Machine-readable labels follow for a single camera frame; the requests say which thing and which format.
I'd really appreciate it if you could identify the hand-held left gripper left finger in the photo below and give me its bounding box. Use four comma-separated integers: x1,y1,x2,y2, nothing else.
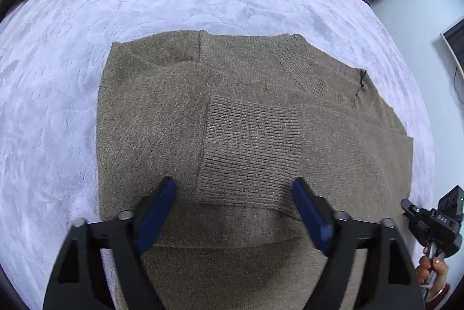
43,177,177,310

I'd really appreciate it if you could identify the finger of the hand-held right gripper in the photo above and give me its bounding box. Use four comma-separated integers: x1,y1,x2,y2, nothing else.
400,199,423,224

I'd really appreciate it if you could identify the black monitor cable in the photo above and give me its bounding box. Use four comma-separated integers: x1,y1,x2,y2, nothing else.
454,65,464,95

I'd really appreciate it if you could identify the curved monitor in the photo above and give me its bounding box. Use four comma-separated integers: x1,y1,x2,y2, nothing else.
440,17,464,79

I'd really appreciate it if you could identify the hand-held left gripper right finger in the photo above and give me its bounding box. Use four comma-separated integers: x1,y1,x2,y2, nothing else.
292,177,425,310

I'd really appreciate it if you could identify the person's right hand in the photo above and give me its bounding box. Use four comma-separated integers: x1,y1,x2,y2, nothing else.
415,255,450,296

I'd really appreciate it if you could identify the olive brown knit sweater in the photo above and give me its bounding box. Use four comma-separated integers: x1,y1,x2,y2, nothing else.
96,30,414,310

